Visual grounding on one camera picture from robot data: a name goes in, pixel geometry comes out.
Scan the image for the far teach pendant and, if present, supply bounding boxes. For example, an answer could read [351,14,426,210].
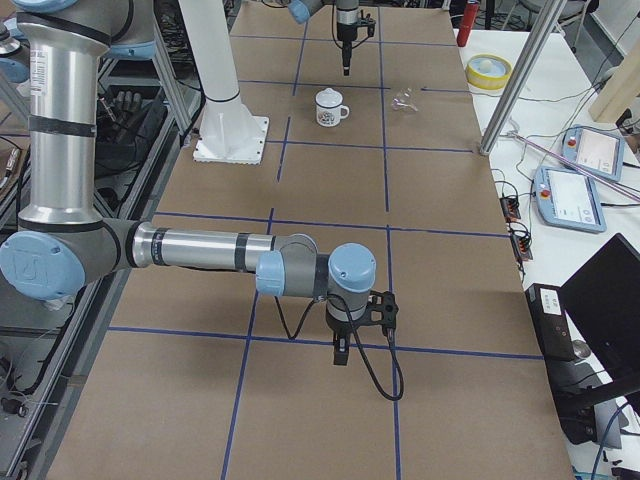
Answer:
[562,125,624,181]

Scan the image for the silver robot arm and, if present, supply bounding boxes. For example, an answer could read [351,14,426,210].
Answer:
[287,0,360,76]
[1,1,376,365]

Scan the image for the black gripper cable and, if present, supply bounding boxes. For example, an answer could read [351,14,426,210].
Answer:
[273,294,405,401]

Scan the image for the aluminium frame post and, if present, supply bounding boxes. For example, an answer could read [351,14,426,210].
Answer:
[479,0,567,156]

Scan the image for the brown cardboard mat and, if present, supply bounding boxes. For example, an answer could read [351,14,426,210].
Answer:
[48,3,572,479]

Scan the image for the red bottle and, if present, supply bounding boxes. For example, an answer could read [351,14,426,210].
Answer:
[456,0,481,47]

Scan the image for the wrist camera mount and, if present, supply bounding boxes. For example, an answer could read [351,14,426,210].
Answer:
[359,290,399,340]
[355,10,376,39]

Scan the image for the black laptop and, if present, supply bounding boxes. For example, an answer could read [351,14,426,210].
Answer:
[559,232,640,386]

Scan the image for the near teach pendant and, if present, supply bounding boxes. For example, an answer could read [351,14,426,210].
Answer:
[533,166,607,233]

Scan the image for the black computer box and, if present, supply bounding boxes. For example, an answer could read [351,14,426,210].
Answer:
[525,283,576,362]

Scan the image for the white enamel cup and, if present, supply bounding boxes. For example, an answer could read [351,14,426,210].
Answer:
[316,102,350,128]

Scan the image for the yellow tape roll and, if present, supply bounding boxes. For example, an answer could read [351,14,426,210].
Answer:
[465,54,512,91]

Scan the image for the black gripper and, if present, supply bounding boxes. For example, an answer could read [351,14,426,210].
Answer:
[336,8,358,76]
[326,299,357,366]

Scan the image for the teach pendant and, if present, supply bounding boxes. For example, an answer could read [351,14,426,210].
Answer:
[533,166,607,233]
[562,125,624,181]

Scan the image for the clear plastic funnel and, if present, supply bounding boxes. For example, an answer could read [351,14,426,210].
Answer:
[391,88,419,113]

